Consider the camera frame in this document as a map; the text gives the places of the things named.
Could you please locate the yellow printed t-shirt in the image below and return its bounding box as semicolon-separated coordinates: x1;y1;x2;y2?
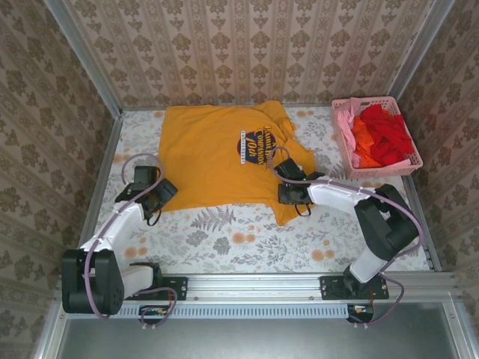
157;99;317;227

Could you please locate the floral print tablecloth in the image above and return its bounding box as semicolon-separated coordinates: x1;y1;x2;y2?
84;106;431;274

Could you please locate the orange t-shirt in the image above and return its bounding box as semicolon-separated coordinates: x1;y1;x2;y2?
351;115;382;169

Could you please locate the pink t-shirt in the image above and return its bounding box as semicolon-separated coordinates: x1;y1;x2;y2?
335;96;363;168

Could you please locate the pink plastic basket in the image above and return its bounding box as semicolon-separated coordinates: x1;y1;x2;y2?
331;96;424;180

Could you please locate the pile of red orange clothes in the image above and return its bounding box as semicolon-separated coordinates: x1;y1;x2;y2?
350;103;415;168

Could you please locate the grey sheet metal panel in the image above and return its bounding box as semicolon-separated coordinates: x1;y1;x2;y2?
55;302;463;359

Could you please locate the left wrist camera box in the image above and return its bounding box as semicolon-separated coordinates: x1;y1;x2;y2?
133;165;162;187

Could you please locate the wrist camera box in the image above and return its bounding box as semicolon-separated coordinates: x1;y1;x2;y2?
133;165;162;187
274;158;306;181

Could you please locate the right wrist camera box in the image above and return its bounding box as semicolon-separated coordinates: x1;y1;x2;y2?
274;158;306;181

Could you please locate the aluminium side rail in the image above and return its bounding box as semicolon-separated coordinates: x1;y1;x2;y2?
402;175;442;272
70;111;124;274

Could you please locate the aluminium mounting rail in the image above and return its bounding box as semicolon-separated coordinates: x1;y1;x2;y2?
55;271;463;304

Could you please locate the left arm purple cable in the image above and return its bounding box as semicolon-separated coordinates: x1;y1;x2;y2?
84;153;177;332

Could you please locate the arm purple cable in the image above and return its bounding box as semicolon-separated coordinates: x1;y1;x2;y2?
84;153;177;332
267;145;427;330

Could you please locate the slotted grey cable duct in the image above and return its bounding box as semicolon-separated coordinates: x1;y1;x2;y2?
112;302;375;319

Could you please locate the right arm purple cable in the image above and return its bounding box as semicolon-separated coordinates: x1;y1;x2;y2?
267;145;427;330

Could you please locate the aluminium frame post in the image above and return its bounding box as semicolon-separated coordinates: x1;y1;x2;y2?
44;0;123;119
387;0;456;102

